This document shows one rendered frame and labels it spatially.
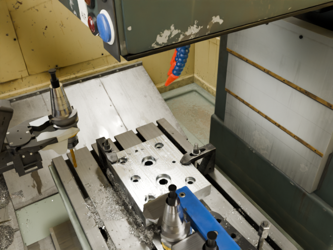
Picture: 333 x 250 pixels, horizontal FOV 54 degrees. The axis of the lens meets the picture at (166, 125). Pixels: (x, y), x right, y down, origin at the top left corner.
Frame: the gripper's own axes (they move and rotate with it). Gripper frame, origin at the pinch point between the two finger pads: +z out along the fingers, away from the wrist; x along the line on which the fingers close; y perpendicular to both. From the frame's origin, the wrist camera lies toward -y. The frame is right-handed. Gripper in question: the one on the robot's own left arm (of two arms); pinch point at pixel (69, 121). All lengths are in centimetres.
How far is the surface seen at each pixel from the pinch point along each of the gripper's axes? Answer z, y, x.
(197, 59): 104, 53, -96
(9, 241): -28, 66, -32
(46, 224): -14, 69, -34
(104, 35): 0.6, -30.7, 31.4
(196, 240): 10.7, 9.6, 35.2
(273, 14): 23.0, -28.9, 33.5
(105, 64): 43, 40, -99
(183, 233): 9.1, 8.7, 33.3
